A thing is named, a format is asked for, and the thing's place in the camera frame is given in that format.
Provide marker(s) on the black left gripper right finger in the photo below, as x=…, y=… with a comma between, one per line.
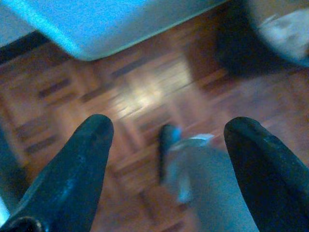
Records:
x=272, y=181

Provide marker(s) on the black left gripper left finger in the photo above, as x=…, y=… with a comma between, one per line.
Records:
x=72, y=174

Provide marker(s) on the black waste bin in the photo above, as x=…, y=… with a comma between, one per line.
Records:
x=236, y=48

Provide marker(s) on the white paper piece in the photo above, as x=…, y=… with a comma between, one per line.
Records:
x=287, y=33

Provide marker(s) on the white quilted mattress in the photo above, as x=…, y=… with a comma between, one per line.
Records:
x=84, y=24

